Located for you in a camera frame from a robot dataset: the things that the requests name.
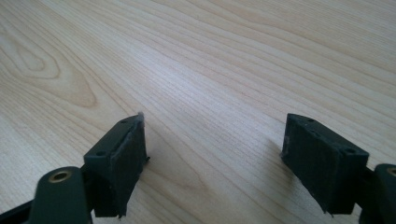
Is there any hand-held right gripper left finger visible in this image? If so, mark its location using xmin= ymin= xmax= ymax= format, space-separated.
xmin=83 ymin=111 xmax=151 ymax=218

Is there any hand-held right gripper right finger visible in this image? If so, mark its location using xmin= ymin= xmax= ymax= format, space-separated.
xmin=280 ymin=113 xmax=370 ymax=216

